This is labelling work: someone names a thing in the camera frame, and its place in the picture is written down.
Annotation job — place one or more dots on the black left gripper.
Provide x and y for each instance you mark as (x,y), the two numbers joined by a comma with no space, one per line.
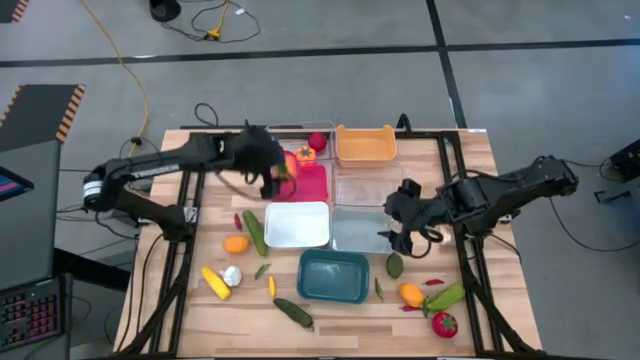
(255,152)

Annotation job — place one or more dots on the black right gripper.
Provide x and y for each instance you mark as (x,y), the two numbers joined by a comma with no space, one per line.
(412,215)

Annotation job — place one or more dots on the dark green avocado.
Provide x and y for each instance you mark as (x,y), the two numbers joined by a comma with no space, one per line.
(394,265)

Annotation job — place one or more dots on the red yellow peach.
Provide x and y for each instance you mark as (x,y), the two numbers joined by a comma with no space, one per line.
(290,164)

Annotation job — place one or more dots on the light green cucumber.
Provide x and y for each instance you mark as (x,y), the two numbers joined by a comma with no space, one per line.
(255,232)

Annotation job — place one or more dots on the small red chili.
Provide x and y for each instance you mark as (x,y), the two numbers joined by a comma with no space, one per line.
(238,222)
(410,308)
(434,282)

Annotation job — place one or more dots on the orange yellow mango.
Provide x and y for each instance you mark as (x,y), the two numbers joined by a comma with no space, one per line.
(411,295)

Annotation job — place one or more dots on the red apple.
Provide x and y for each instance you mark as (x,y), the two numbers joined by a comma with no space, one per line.
(317,142)

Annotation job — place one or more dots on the orange citrus fruit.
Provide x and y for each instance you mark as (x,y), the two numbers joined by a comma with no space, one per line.
(236,244)

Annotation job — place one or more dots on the red tomato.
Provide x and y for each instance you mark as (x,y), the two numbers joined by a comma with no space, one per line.
(444,325)

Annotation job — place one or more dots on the white garlic bulb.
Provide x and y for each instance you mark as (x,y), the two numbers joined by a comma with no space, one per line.
(232,276)

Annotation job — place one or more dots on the small yellow pepper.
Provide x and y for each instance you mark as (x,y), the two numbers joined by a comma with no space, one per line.
(272,287)

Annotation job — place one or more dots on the yellow squash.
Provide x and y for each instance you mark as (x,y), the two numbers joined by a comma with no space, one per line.
(216,283)

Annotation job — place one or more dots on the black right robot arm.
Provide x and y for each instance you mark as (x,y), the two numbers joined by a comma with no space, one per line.
(520,190)

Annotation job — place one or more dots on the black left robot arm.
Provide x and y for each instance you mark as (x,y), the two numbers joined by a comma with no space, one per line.
(150,167)

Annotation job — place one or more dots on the pink plastic basket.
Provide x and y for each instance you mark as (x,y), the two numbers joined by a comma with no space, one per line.
(312,185)

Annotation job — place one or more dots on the grey plastic basket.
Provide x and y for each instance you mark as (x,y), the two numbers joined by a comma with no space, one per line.
(357,230)

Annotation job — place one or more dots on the white plastic basket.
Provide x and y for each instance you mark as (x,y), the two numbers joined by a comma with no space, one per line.
(296,225)

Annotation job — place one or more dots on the small green chili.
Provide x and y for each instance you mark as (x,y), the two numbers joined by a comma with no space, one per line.
(261,271)
(378,289)

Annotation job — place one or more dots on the clear plastic bin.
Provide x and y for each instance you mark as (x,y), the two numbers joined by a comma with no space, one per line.
(297,135)
(367,185)

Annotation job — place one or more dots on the teal plastic basket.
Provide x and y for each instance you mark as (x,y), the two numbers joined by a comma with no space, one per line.
(333,276)

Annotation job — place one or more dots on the long light green pepper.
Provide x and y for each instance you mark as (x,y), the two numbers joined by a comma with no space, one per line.
(446,298)

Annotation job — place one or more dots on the orange plastic basket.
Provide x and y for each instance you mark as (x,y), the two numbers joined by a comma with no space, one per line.
(365,145)

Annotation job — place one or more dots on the dark green zucchini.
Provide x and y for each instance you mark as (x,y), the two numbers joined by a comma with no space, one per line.
(293,313)

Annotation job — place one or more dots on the black round stand base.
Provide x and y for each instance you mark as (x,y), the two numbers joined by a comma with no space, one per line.
(165,9)

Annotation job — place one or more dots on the black equipment box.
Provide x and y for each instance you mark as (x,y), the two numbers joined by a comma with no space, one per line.
(627,161)

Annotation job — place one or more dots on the black hazard striped floor mat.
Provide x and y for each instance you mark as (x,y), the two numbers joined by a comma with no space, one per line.
(35,115)
(10,9)

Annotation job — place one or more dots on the computer monitor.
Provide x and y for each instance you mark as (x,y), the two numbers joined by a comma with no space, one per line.
(12,184)

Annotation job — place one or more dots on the backlit keyboard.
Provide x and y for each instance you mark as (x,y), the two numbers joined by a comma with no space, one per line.
(30,315)

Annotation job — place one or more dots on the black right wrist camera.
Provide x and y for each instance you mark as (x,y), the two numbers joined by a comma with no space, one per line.
(410,187)

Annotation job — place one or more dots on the silver bracket plate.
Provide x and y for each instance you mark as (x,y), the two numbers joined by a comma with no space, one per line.
(505,218)
(190,215)

